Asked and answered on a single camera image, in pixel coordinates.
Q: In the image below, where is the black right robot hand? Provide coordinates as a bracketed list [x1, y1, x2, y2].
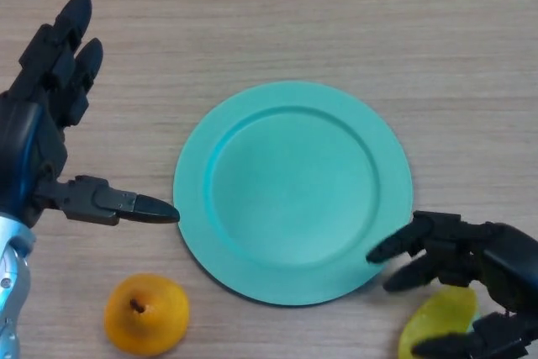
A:
[366, 210, 538, 359]

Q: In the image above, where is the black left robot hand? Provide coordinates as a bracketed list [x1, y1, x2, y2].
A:
[0, 0, 182, 230]

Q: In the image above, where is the yellow starfruit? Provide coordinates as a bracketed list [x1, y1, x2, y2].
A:
[398, 285, 479, 359]

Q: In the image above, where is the teal round plate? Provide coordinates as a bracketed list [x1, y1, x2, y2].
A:
[172, 80, 414, 306]

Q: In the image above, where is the orange pear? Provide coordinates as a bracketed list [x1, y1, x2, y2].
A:
[103, 273, 191, 356]

